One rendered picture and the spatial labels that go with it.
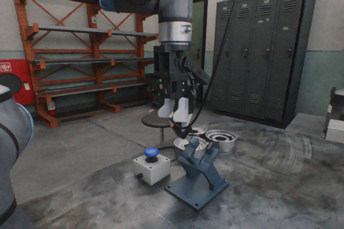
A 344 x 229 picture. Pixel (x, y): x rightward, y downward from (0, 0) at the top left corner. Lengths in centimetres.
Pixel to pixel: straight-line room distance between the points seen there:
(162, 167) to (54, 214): 25
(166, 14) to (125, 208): 41
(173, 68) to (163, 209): 31
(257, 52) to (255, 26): 38
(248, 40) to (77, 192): 326
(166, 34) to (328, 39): 340
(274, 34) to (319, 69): 86
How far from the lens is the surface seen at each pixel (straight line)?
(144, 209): 48
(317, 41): 378
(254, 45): 348
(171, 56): 46
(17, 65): 394
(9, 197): 40
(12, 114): 48
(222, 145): 69
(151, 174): 52
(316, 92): 379
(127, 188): 54
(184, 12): 47
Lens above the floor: 112
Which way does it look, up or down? 17 degrees down
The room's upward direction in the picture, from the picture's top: straight up
